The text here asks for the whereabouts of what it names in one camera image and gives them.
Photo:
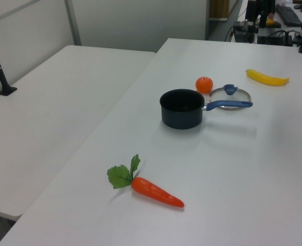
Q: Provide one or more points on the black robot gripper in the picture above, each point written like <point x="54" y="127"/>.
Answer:
<point x="264" y="5"/>

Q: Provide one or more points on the glass lid with blue knob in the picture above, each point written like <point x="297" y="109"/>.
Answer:
<point x="232" y="96"/>

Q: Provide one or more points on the yellow black tool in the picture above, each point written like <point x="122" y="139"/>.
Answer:
<point x="273" y="23"/>

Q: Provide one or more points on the grey electronics box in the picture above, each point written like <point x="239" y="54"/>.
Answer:
<point x="243" y="32"/>

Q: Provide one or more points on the black keyboard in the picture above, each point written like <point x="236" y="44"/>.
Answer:
<point x="289" y="15"/>

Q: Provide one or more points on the wooden cabinet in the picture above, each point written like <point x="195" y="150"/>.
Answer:
<point x="218" y="9"/>

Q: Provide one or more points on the black computer mouse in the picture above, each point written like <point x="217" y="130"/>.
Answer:
<point x="299" y="5"/>

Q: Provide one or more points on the yellow toy banana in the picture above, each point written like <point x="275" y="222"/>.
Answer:
<point x="266" y="78"/>

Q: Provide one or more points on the orange toy fruit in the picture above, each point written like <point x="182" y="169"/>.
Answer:
<point x="204" y="84"/>

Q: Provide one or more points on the orange toy carrot with leaves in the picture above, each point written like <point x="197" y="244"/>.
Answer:
<point x="153" y="191"/>

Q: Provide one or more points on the grey partition post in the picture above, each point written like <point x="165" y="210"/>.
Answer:
<point x="73" y="23"/>

